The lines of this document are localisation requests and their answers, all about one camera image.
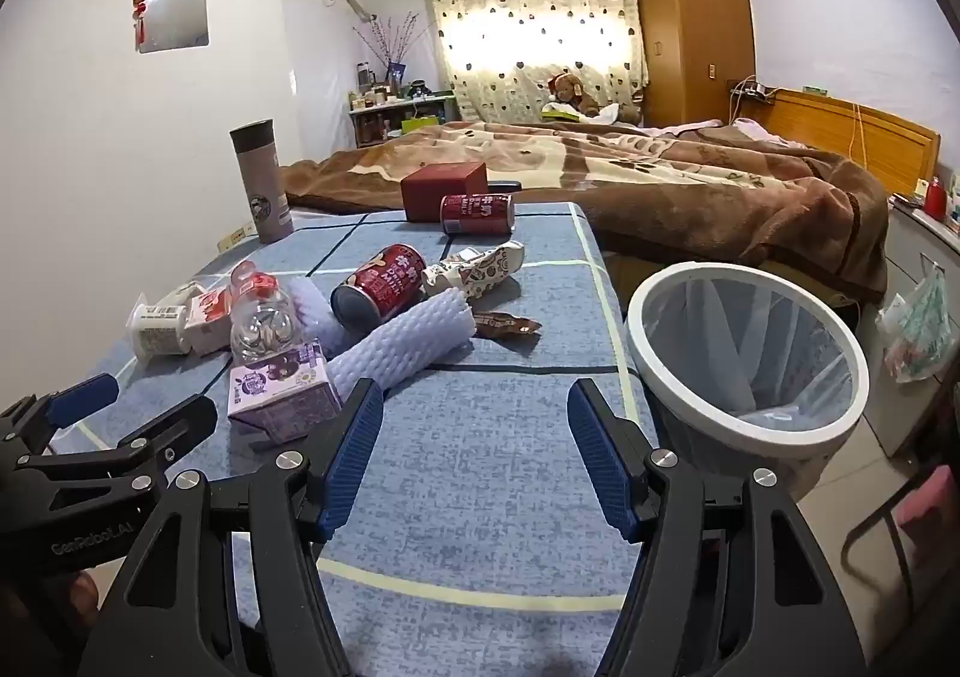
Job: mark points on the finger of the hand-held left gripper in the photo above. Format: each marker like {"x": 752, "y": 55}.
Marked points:
{"x": 180, "y": 422}
{"x": 79, "y": 400}

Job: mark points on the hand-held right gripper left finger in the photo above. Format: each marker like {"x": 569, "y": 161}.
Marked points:
{"x": 349, "y": 452}

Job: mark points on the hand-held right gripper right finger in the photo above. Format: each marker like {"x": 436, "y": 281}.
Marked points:
{"x": 600, "y": 452}

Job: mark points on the purple milk carton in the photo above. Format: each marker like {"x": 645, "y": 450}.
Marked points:
{"x": 285, "y": 392}

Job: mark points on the red white small carton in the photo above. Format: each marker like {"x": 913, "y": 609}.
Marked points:
{"x": 206, "y": 325}

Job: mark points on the clear plastic bottle red cap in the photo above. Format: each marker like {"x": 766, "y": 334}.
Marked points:
{"x": 262, "y": 328}

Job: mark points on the brown snack wrapper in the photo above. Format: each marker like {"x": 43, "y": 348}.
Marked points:
{"x": 502, "y": 326}

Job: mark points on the red milk drink can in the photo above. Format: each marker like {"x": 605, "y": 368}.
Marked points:
{"x": 476, "y": 214}
{"x": 382, "y": 283}

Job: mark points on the white round waste bin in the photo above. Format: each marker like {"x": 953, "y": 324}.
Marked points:
{"x": 780, "y": 441}

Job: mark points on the patterned white drink carton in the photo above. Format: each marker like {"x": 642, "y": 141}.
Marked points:
{"x": 480, "y": 268}

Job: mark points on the person's left hand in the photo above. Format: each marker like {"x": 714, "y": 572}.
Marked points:
{"x": 81, "y": 588}

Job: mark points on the grey thermos tumbler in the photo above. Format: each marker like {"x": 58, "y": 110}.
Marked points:
{"x": 262, "y": 190}

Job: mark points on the brown printed blanket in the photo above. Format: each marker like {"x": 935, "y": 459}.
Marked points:
{"x": 675, "y": 197}

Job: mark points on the dark red box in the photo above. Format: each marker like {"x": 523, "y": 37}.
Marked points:
{"x": 435, "y": 193}

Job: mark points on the black metal chair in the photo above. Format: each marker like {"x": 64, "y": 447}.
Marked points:
{"x": 862, "y": 534}

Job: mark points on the black remote control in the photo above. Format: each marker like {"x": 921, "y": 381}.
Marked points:
{"x": 504, "y": 185}

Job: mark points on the pink cushion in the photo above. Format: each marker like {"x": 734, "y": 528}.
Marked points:
{"x": 922, "y": 504}

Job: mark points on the white pillow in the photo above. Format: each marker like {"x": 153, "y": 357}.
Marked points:
{"x": 619, "y": 115}

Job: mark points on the green book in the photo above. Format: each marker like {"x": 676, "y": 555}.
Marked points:
{"x": 561, "y": 115}

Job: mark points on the printed plastic bag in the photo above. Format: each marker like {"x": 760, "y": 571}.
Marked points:
{"x": 919, "y": 332}

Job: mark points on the cluttered white shelf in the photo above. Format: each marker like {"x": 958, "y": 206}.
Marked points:
{"x": 397, "y": 115}

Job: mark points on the pink cloth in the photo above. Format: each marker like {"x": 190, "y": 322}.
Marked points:
{"x": 754, "y": 128}

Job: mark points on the brown teddy bear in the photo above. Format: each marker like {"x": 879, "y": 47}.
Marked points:
{"x": 570, "y": 92}

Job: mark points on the white bedside cabinet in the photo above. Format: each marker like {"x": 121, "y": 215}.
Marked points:
{"x": 907, "y": 250}

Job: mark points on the red hanging ornament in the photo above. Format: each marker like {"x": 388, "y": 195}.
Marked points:
{"x": 140, "y": 10}

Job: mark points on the wooden bed headboard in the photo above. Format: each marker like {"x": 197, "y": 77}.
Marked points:
{"x": 832, "y": 122}

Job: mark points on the dry branch decoration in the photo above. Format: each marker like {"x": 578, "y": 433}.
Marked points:
{"x": 390, "y": 44}

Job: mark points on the red jar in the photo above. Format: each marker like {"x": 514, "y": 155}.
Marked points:
{"x": 934, "y": 201}

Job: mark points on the wooden wardrobe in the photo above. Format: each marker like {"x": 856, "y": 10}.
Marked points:
{"x": 690, "y": 32}

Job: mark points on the white wall socket strip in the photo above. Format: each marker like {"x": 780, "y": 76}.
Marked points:
{"x": 232, "y": 238}

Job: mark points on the square wall mirror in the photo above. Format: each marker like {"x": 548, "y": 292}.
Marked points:
{"x": 176, "y": 10}

